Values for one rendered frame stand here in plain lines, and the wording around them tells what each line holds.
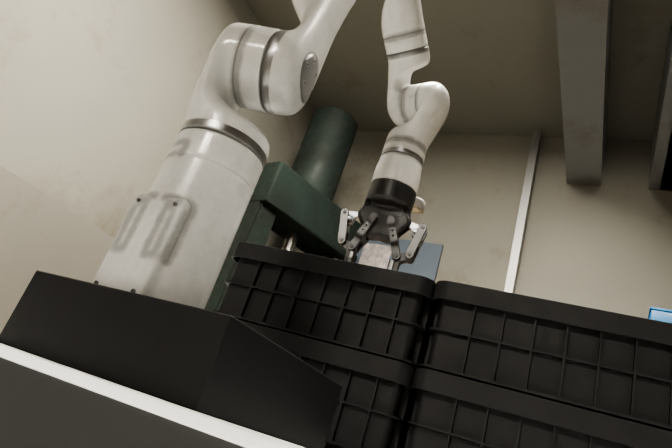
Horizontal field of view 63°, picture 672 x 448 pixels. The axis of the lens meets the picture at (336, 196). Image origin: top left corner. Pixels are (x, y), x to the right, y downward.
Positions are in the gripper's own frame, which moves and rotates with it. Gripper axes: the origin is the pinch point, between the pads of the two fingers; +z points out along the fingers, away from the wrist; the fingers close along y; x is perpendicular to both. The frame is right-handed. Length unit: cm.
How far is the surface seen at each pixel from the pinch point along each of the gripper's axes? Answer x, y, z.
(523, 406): -11.6, 23.0, 14.3
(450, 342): -9.5, 14.1, 9.2
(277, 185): 176, -105, -93
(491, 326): -9.9, 18.4, 6.2
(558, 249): 251, 50, -121
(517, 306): -11.2, 20.8, 3.6
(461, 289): -10.5, 14.1, 2.9
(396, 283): -9.7, 6.1, 3.7
